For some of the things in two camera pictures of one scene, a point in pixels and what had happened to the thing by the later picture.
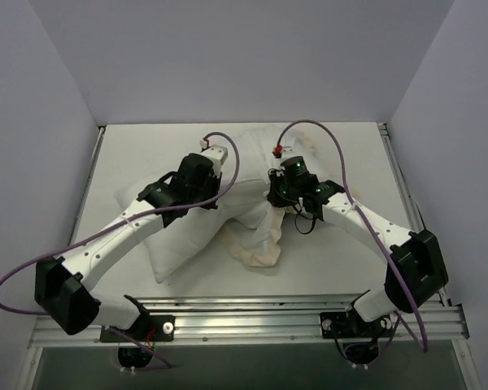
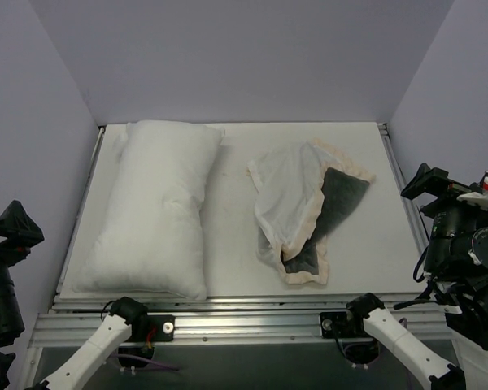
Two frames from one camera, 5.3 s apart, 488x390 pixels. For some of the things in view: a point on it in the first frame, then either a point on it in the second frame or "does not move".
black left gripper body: (211, 188) -> (8, 242)
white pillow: (244, 178) -> (150, 240)
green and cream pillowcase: (258, 244) -> (304, 193)
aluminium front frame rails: (261, 320) does not move
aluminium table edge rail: (88, 182) does not move
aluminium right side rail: (408, 201) does not move
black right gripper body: (275, 195) -> (442, 195)
